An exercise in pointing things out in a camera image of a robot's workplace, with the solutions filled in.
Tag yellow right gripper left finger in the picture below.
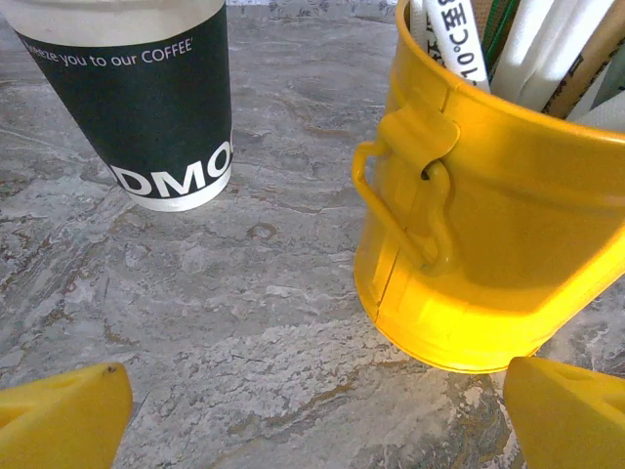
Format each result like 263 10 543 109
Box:
0 362 134 469

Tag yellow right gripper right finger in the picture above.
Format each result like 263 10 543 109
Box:
502 356 625 469

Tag stacked paper coffee cups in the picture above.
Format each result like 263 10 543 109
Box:
0 0 234 213

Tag yellow metal bucket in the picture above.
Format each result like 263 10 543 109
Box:
351 0 625 375

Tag brown paper-wrapped stirrer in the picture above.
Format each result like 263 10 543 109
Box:
541 7 625 119

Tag white wrapped straw printed text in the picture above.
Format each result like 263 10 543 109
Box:
423 0 492 94

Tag green striped wrapped straw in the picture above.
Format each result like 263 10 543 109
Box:
480 0 520 69

